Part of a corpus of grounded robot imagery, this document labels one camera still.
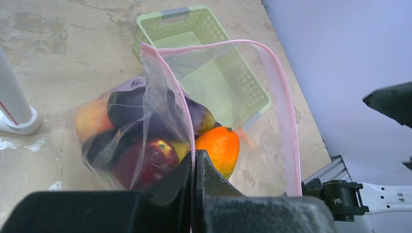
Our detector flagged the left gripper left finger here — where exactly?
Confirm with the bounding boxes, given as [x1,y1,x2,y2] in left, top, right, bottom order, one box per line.
[1,156,192,233]

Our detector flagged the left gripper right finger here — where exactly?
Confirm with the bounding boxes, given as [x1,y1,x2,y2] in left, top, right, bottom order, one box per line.
[193,150,337,233]

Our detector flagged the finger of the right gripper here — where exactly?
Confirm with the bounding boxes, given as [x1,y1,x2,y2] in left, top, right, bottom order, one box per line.
[362,82,412,128]

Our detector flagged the yellow bell pepper toy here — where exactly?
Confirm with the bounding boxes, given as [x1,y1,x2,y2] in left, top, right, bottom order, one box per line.
[171,141,190,162]

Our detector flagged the orange green mango toy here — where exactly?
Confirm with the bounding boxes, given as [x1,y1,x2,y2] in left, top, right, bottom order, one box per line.
[195,126,240,180]

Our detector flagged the dark mangosteen toy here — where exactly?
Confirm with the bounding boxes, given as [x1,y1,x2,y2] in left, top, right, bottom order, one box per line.
[82,129,133,170]

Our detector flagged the purple eggplant toy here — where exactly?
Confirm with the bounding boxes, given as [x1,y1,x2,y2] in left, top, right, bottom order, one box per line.
[107,86,222,139]

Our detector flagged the clear pink zip bag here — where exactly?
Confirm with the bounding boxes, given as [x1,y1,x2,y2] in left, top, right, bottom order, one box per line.
[73,39,302,197]

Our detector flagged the peach toy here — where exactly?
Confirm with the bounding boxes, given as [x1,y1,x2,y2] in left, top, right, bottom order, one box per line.
[74,96,115,142]

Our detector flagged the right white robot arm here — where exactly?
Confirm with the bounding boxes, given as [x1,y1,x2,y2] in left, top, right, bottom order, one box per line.
[301,82,412,222]

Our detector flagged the light green plastic basket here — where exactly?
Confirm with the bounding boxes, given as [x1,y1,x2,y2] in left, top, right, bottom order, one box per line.
[133,5,272,127]

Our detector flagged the aluminium frame rail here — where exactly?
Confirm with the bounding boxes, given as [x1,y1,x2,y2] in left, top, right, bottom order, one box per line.
[302,155,374,233]

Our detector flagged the white PVC pipe frame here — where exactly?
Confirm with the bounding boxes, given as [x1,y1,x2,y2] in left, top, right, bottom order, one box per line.
[0,50,40,135]

